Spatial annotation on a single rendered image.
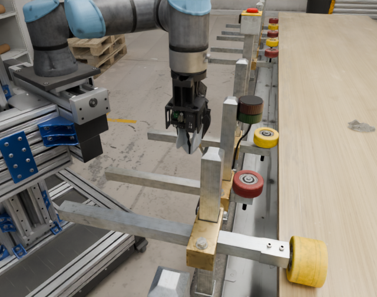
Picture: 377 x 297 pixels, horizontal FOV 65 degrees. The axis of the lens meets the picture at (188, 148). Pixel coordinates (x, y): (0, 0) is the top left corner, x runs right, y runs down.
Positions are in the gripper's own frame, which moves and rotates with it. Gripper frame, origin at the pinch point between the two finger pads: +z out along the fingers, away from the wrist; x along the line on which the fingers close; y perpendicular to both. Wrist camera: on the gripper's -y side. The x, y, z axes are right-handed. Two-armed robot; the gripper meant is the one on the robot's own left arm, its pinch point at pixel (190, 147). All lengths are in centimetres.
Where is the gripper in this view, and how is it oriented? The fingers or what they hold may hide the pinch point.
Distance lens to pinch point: 71.5
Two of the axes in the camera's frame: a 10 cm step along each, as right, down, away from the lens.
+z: 0.0, 8.3, 5.6
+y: -2.7, 5.4, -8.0
